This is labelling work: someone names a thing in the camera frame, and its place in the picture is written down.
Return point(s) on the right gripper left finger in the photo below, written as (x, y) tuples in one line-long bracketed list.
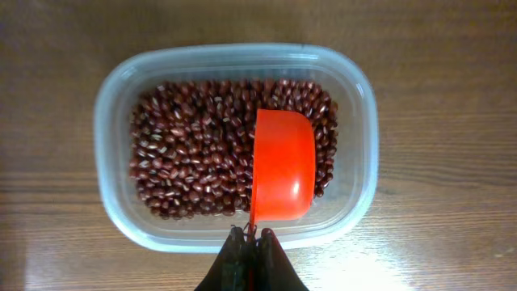
[(231, 269)]

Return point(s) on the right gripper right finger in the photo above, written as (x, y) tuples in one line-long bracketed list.
[(273, 270)]

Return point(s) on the orange plastic measuring scoop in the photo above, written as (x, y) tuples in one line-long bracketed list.
[(284, 166)]

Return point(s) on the red adzuki beans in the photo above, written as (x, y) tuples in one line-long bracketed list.
[(193, 142)]

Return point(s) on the clear plastic container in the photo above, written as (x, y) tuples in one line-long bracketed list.
[(356, 162)]

